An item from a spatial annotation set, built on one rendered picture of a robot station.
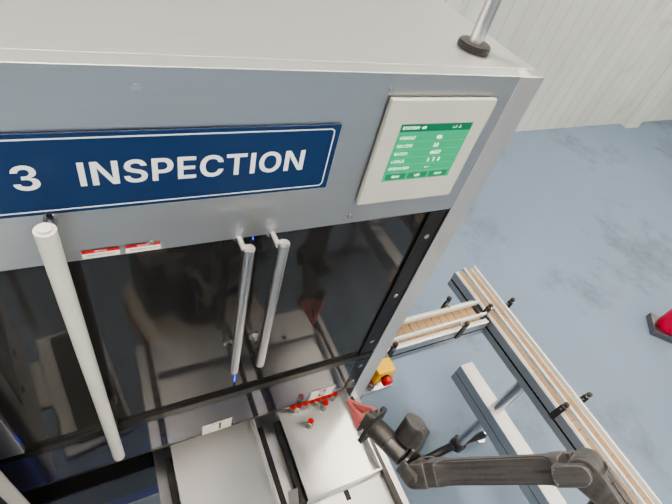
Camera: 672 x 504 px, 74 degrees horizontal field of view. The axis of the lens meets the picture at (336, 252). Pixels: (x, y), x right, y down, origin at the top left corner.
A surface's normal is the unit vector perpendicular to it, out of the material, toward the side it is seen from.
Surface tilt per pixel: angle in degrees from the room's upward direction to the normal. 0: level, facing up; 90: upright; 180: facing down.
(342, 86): 90
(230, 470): 0
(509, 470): 62
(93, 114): 90
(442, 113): 90
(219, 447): 0
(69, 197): 90
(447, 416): 0
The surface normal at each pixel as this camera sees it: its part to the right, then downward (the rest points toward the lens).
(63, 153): 0.40, 0.72
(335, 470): 0.22, -0.68
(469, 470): -0.63, -0.12
